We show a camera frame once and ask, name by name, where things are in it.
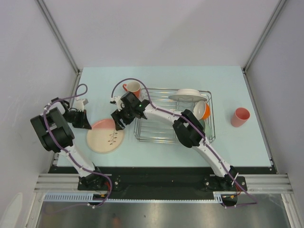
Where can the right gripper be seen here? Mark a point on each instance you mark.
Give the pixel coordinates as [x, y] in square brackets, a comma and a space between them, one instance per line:
[119, 115]

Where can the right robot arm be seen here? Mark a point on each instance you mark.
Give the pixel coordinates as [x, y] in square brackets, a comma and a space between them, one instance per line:
[187, 128]

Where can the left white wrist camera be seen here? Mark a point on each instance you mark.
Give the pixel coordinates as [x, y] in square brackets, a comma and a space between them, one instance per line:
[79, 104]

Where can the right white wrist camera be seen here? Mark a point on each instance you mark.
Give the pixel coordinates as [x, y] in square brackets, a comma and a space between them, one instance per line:
[116, 100]

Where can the orange mug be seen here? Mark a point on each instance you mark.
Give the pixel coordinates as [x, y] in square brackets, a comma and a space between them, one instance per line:
[133, 87]

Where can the pink plastic cup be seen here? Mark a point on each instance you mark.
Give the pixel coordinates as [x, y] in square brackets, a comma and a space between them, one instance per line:
[240, 116]

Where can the white deep plate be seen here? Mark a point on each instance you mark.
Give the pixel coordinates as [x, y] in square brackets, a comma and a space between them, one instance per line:
[187, 95]

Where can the light green bowl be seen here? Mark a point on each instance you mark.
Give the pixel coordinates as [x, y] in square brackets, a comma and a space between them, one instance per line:
[207, 129]

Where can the white cable duct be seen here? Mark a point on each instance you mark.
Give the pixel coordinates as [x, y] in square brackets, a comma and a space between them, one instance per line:
[68, 197]

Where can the pink cream floral plate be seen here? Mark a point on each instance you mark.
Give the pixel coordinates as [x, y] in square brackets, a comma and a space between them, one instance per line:
[103, 137]

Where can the orange white bowl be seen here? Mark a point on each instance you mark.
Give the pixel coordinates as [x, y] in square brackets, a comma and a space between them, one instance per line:
[201, 110]

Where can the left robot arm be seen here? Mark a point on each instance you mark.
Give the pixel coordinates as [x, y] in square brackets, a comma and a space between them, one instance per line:
[56, 135]

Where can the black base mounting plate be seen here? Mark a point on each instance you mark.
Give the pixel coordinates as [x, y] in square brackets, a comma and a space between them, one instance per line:
[156, 183]

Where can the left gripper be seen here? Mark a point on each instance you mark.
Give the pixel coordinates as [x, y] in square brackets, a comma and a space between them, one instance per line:
[84, 122]

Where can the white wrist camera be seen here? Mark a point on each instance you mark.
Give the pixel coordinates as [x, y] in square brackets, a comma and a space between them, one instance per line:
[79, 104]
[116, 100]

